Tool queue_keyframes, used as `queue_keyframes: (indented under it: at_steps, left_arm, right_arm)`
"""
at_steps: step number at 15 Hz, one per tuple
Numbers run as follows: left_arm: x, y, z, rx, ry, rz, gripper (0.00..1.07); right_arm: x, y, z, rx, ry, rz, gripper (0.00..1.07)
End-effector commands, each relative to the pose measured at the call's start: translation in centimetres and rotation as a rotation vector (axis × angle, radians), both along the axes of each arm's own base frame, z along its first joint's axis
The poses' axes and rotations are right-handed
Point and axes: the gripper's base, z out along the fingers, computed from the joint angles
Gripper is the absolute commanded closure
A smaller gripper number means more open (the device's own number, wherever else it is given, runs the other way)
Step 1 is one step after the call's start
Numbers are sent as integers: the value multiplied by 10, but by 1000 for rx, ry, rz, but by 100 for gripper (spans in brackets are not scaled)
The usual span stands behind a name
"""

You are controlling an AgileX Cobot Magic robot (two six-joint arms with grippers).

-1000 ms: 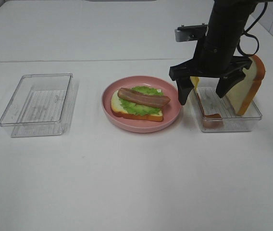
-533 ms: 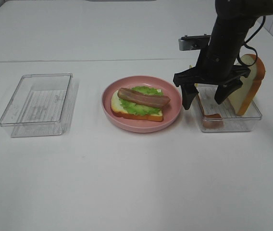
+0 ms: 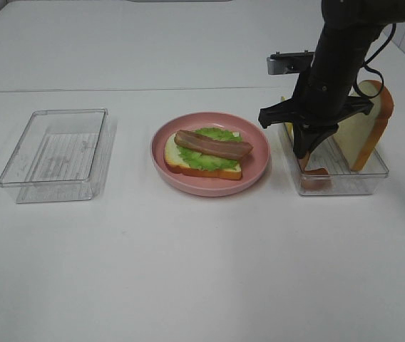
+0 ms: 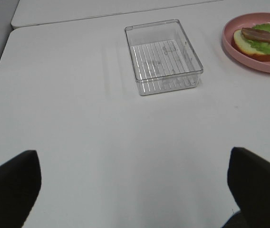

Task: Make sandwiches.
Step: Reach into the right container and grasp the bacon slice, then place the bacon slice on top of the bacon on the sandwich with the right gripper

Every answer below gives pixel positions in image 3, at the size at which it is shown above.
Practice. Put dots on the bacon strip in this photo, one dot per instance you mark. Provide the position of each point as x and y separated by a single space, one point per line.
315 179
232 150

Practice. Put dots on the clear left plastic container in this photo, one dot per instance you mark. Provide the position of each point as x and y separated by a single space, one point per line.
61 156

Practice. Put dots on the bread slice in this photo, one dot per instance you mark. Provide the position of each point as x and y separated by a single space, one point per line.
358 135
175 164

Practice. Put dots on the pink round plate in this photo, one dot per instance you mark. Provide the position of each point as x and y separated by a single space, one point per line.
253 166

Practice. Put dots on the yellow cheese slice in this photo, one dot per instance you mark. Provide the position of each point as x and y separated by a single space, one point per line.
288 126

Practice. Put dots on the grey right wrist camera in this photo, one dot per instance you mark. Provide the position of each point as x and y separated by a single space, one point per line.
289 63

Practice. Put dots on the clear right plastic container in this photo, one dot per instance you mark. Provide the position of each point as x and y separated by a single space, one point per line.
344 181

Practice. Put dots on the green lettuce leaf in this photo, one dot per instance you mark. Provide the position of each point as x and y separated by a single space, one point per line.
200 161

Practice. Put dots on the clear plastic container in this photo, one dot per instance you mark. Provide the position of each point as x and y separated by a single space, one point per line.
344 181
61 156

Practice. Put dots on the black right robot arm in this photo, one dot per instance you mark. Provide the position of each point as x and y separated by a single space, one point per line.
349 29

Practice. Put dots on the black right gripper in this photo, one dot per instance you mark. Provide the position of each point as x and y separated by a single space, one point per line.
315 103

